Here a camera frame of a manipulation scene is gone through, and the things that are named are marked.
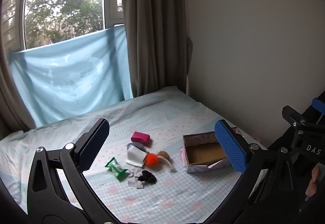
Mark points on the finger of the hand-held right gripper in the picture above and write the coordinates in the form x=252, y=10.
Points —
x=294, y=117
x=319, y=106

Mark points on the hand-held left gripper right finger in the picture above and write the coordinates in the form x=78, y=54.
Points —
x=229, y=149

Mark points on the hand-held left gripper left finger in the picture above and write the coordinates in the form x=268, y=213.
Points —
x=94, y=145

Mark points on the patterned cardboard box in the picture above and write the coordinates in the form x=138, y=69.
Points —
x=203, y=154

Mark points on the green packet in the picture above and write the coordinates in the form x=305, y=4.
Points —
x=116, y=168

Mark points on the white cloth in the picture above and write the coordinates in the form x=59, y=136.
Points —
x=135, y=156

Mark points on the white paper towel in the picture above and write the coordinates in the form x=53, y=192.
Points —
x=134, y=179

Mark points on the orange fluffy pompom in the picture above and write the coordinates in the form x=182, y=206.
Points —
x=151, y=160

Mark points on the brown and white plush toy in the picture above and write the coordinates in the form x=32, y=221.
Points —
x=165, y=156

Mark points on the person's right hand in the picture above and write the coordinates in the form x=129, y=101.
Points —
x=313, y=180

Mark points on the grey rolled sock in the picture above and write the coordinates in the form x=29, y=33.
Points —
x=134, y=144

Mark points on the pink foam block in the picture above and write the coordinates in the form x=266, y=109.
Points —
x=141, y=138

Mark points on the black sock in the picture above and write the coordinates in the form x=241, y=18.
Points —
x=147, y=177

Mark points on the light blue cloth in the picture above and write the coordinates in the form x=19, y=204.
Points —
x=71, y=76

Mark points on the brown curtain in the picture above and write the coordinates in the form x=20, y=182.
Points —
x=12, y=102
x=155, y=28

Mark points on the window with grey frame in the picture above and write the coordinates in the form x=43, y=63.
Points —
x=63, y=5

